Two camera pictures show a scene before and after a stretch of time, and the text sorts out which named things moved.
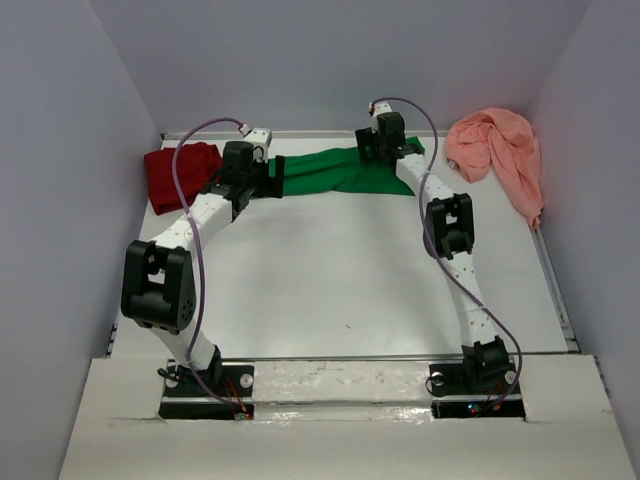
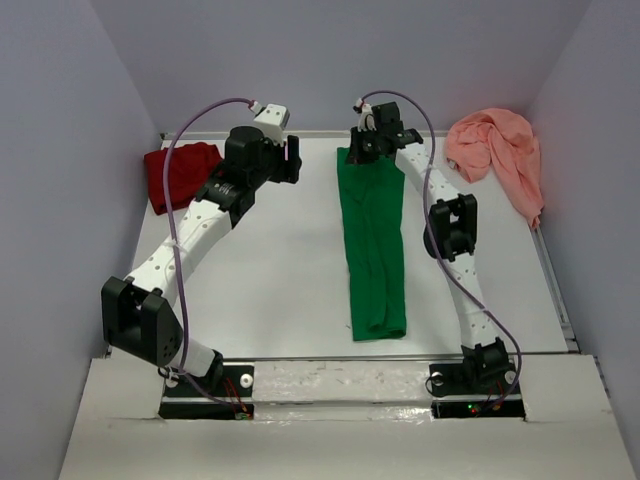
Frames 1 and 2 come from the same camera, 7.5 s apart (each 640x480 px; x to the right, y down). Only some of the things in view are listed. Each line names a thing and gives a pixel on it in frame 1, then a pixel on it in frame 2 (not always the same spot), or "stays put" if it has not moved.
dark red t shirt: (198, 165) stays put
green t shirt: (271, 177) to (374, 202)
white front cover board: (351, 420) stays put
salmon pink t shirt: (478, 137) stays put
